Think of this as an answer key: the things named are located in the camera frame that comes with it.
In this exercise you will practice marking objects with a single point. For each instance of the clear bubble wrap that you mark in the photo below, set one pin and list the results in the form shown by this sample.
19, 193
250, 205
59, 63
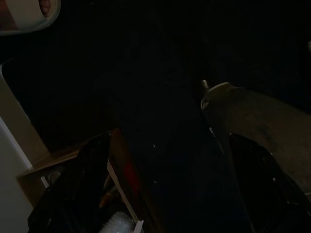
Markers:
119, 222

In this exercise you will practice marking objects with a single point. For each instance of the person's bare foot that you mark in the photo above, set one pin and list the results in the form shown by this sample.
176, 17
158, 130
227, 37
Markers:
45, 6

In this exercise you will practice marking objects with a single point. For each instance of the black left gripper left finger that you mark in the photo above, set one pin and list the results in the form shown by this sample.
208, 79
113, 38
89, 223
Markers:
73, 189

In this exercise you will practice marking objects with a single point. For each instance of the open cardboard box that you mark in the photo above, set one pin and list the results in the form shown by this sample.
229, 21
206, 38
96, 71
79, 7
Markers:
126, 170

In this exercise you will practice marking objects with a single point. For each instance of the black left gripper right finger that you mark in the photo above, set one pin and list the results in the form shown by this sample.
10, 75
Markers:
272, 194

